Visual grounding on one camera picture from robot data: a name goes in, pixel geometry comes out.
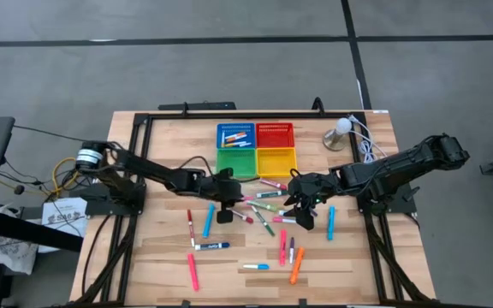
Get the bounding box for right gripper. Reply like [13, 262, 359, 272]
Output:
[283, 169, 341, 232]

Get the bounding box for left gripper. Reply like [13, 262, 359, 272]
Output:
[203, 167, 247, 225]

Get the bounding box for magenta Expo marker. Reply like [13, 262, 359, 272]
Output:
[230, 208, 255, 225]

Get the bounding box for thin green marker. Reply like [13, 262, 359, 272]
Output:
[250, 205, 276, 238]

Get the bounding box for thin red marker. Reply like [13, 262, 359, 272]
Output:
[187, 208, 197, 248]

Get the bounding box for orange highlighter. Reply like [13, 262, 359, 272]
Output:
[288, 246, 306, 286]

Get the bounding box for green plastic basket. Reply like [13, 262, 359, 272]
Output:
[215, 147, 258, 180]

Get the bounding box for pink Expo marker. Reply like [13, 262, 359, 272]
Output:
[258, 177, 288, 192]

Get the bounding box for dark blue Expo marker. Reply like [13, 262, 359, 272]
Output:
[193, 241, 232, 252]

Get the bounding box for yellow plastic basket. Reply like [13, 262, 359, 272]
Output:
[256, 147, 299, 179]

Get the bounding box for blue plastic basket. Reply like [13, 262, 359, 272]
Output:
[216, 122, 257, 150]

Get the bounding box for red plastic basket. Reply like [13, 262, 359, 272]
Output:
[255, 122, 295, 150]

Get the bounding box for black power strip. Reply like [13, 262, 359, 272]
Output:
[157, 101, 238, 112]

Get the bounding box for brass lamp with white bulb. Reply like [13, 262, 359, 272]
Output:
[322, 117, 353, 152]

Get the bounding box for white printed paper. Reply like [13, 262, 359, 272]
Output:
[39, 196, 89, 253]

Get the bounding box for black beam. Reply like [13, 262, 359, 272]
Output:
[0, 207, 85, 253]

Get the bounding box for white plastic bag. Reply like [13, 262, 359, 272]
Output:
[0, 203, 45, 275]

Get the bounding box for left camera cable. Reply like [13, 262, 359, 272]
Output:
[177, 154, 216, 175]

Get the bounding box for white cable bundle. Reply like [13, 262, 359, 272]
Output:
[347, 113, 387, 166]

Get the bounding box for yellow cable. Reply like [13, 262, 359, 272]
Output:
[51, 157, 80, 198]

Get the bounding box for black floor cable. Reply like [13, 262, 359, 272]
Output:
[13, 124, 89, 145]

